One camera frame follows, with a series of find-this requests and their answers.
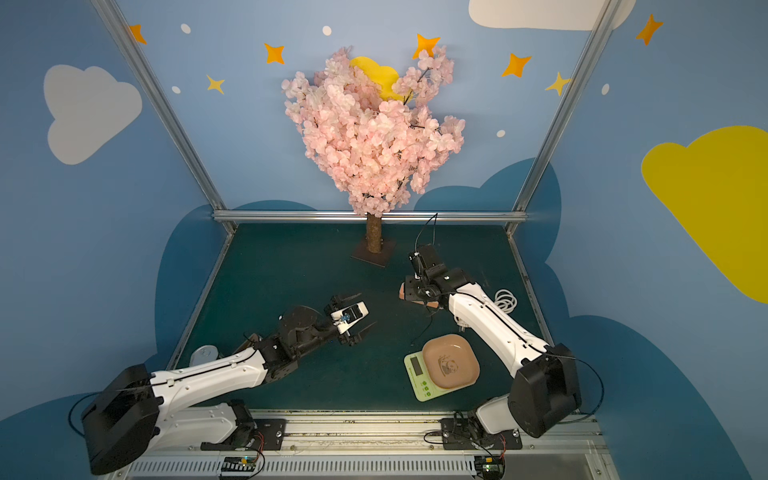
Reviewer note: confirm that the green electronic scale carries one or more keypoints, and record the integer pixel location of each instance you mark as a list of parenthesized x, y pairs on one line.
[(422, 384)]

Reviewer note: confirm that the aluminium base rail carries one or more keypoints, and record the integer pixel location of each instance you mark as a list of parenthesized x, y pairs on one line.
[(384, 445)]

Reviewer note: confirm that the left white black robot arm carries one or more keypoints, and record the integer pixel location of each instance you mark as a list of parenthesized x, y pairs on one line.
[(142, 411)]

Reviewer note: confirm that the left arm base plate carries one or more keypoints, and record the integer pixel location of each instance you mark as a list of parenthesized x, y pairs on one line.
[(267, 435)]

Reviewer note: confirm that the pink cherry blossom tree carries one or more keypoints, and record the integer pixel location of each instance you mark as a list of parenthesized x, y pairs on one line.
[(379, 145)]

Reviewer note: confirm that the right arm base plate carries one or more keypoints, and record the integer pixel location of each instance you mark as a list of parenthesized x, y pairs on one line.
[(459, 433)]

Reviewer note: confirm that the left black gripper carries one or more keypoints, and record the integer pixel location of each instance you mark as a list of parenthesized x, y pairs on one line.
[(347, 334)]

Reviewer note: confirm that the orange power strip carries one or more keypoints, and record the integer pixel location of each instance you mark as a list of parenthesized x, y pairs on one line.
[(402, 295)]

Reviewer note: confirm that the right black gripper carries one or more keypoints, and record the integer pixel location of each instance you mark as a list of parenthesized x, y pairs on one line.
[(417, 289)]

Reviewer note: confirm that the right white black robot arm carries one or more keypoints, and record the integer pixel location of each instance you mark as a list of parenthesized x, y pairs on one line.
[(545, 385)]

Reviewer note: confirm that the pink square plate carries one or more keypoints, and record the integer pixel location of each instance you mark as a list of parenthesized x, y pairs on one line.
[(450, 362)]

